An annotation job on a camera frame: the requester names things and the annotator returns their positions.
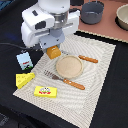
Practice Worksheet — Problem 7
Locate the grey toy stock pot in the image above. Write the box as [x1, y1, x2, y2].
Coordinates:
[81, 0, 104, 24]

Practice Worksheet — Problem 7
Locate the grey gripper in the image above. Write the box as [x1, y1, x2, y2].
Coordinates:
[21, 3, 80, 51]

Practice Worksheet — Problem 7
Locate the orange toy bread loaf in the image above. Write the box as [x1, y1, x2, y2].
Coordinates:
[46, 46, 61, 59]

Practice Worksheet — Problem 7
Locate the wooden handled toy fork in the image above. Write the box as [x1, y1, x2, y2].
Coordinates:
[44, 70, 85, 90]

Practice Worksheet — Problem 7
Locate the yellow toy butter box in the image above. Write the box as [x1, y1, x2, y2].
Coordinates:
[34, 86, 57, 98]

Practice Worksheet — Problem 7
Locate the beige woven placemat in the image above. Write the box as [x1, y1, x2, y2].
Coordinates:
[13, 35, 115, 128]

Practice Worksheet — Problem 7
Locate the light blue milk carton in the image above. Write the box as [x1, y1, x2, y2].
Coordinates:
[17, 52, 33, 70]

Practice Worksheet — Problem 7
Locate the round wooden plate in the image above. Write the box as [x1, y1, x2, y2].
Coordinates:
[56, 55, 83, 79]

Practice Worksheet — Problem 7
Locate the beige toy bowl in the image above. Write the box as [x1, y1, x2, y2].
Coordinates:
[116, 4, 128, 30]

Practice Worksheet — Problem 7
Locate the wooden handled toy knife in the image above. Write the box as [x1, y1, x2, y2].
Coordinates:
[61, 50, 98, 63]

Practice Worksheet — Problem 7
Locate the yellow toy cheese wedge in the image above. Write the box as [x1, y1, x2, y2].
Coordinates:
[16, 73, 35, 89]

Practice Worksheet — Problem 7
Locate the pink toy stove board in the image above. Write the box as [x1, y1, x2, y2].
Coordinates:
[73, 0, 128, 44]

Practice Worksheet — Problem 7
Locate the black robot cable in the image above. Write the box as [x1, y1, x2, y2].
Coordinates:
[0, 41, 43, 53]

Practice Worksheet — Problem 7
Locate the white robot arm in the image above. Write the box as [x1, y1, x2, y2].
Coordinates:
[21, 0, 80, 51]

